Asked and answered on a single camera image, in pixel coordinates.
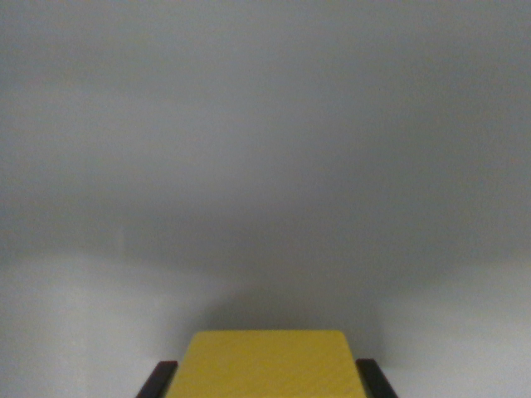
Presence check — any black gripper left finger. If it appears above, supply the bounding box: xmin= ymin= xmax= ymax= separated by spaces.
xmin=134 ymin=361 xmax=179 ymax=398

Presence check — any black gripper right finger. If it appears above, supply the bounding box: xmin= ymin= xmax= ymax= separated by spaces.
xmin=355 ymin=358 xmax=400 ymax=398

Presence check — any yellow wooden cube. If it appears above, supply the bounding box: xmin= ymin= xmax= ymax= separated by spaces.
xmin=165 ymin=329 xmax=368 ymax=398

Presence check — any grey plastic bin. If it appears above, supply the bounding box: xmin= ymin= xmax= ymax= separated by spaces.
xmin=0 ymin=0 xmax=531 ymax=398

